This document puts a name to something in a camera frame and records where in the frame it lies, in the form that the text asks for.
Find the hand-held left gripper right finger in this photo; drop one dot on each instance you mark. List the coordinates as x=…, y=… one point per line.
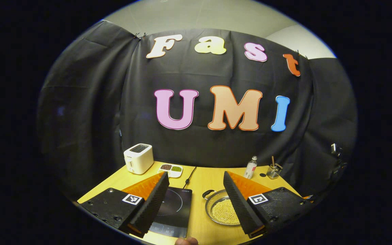
x=237, y=200

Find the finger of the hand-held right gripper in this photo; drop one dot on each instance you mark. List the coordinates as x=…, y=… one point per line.
x=309, y=197

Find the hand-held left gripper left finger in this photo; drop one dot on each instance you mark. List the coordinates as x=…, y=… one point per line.
x=155, y=200

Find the black induction cooktop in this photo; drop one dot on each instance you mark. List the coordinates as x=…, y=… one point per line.
x=177, y=211

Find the clear bottle with pink label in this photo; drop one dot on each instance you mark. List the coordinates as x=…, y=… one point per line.
x=250, y=168

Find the white divided dish of beans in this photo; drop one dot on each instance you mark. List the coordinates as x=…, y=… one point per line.
x=170, y=169

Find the white toaster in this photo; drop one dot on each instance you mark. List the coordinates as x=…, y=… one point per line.
x=138, y=159

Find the wooden stick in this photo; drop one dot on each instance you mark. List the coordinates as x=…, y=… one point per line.
x=273, y=160

